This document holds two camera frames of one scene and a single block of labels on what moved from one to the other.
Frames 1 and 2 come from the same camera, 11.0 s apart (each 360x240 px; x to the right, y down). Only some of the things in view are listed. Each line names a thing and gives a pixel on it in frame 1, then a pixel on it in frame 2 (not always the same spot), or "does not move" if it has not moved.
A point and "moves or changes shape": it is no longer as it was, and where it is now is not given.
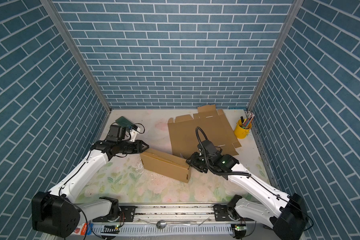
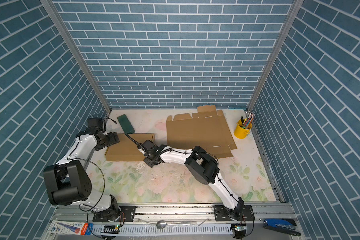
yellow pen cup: (240, 132) does not move
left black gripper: (139, 146) → (113, 138)
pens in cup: (247, 121) does not move
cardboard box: (165, 164) moves or changes shape
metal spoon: (162, 224) does not move
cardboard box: (182, 132) does not move
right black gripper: (193, 161) → (149, 164)
